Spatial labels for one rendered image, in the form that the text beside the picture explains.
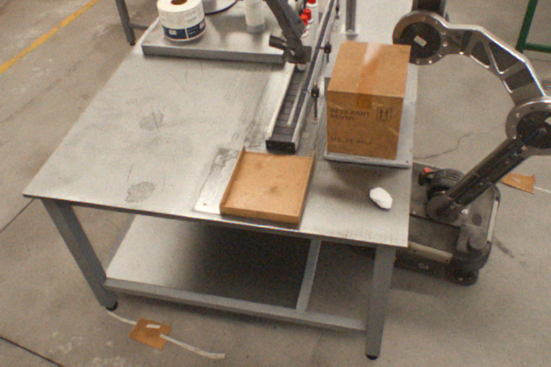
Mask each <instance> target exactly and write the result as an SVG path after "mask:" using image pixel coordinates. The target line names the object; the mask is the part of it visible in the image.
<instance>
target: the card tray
mask: <svg viewBox="0 0 551 367"><path fill-rule="evenodd" d="M314 160H315V151H313V154H312V158H310V157H301V156H287V155H280V154H272V153H264V152H250V151H245V146H244V144H243V146H242V148H241V150H240V153H239V156H238V158H237V161H236V162H235V166H234V169H233V170H232V173H231V175H230V178H229V181H228V183H227V185H226V187H225V191H224V192H223V195H222V197H221V200H220V203H219V205H218V206H219V210H220V214H226V215H237V216H243V217H249V218H256V219H262V220H274V221H279V222H286V223H292V224H298V223H299V220H300V216H301V213H302V209H303V203H304V200H305V197H306V193H307V187H308V184H309V180H310V177H311V173H312V167H313V164H314Z"/></svg>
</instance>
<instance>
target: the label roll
mask: <svg viewBox="0 0 551 367"><path fill-rule="evenodd" d="M157 8H158V11H159V15H160V18H161V22H162V28H163V32H164V35H165V36H166V37H167V38H168V39H171V40H175V41H185V40H190V39H195V38H197V37H198V36H200V35H201V34H203V33H204V32H205V30H206V22H205V18H204V13H203V5H202V0H158V2H157Z"/></svg>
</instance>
